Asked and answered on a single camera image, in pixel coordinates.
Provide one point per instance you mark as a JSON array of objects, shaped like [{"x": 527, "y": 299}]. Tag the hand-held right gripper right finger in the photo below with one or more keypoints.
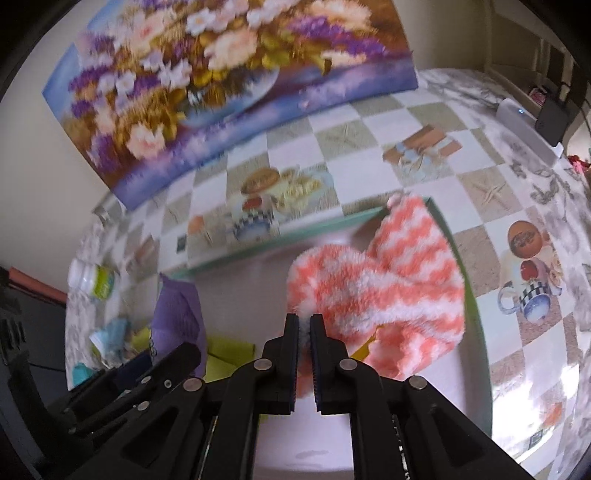
[{"x": 316, "y": 364}]

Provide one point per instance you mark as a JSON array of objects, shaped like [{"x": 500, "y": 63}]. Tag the green cloth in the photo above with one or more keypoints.
[{"x": 228, "y": 353}]

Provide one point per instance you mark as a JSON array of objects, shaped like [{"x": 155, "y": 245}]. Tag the white tray with teal rim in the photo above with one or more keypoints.
[{"x": 249, "y": 295}]

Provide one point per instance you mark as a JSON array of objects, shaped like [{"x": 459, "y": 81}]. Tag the orange brown board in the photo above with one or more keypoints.
[{"x": 41, "y": 286}]

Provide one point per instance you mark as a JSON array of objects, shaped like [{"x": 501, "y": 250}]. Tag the white bottle with green label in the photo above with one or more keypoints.
[{"x": 99, "y": 281}]

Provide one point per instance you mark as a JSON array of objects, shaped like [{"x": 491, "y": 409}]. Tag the blue face mask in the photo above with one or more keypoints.
[{"x": 113, "y": 339}]

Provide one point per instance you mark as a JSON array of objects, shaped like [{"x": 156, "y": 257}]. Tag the white electronic device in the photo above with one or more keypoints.
[{"x": 521, "y": 120}]

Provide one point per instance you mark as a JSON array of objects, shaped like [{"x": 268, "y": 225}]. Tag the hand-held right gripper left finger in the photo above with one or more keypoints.
[{"x": 292, "y": 364}]

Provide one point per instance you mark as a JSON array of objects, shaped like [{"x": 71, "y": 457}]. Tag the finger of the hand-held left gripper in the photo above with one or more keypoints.
[
  {"x": 106, "y": 406},
  {"x": 180, "y": 360}
]

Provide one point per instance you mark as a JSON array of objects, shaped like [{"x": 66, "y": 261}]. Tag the flower painting canvas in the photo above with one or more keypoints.
[{"x": 207, "y": 69}]

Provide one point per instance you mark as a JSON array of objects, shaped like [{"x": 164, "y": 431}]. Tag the grey leaf tablecloth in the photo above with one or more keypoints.
[{"x": 531, "y": 184}]

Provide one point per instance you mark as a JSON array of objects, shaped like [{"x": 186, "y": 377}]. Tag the dark cabinet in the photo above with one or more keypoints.
[{"x": 48, "y": 327}]

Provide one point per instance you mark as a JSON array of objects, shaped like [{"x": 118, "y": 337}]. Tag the purple cartoon packet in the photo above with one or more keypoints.
[{"x": 178, "y": 318}]

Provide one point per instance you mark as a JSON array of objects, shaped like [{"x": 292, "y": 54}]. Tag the pink white striped fuzzy cloth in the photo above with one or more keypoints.
[{"x": 369, "y": 286}]

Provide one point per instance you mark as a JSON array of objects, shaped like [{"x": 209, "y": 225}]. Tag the checkered printed tablecloth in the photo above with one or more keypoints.
[{"x": 351, "y": 138}]

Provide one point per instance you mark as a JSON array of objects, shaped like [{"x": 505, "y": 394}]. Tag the black power adapter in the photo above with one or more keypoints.
[{"x": 551, "y": 122}]

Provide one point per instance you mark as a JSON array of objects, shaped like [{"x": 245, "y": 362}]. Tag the beige wooden furniture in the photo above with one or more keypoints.
[{"x": 517, "y": 46}]

